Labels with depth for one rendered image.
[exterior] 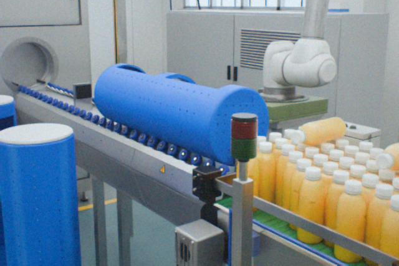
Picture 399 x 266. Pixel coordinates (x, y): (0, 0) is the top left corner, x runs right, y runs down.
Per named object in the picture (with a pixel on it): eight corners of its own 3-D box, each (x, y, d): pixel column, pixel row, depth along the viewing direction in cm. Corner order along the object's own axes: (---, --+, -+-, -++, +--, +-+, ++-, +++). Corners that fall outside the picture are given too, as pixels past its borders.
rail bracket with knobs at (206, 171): (212, 192, 166) (212, 162, 164) (227, 199, 161) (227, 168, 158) (189, 199, 160) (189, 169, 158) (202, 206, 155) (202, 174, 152)
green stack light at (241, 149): (244, 150, 123) (244, 131, 122) (262, 156, 118) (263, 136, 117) (224, 154, 119) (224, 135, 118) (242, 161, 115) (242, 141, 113)
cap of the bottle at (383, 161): (376, 160, 127) (372, 161, 126) (384, 149, 124) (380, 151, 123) (387, 171, 125) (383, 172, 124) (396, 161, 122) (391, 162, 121)
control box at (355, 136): (331, 144, 185) (333, 118, 183) (379, 157, 170) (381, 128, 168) (313, 149, 180) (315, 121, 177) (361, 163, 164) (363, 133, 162)
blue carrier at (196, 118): (143, 120, 252) (147, 64, 248) (265, 164, 184) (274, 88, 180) (91, 122, 234) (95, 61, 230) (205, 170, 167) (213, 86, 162)
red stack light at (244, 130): (244, 131, 122) (245, 115, 121) (263, 136, 117) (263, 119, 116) (224, 134, 118) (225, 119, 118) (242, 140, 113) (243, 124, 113)
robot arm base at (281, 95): (271, 92, 258) (271, 81, 257) (305, 97, 241) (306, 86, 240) (246, 96, 246) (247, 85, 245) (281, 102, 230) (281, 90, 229)
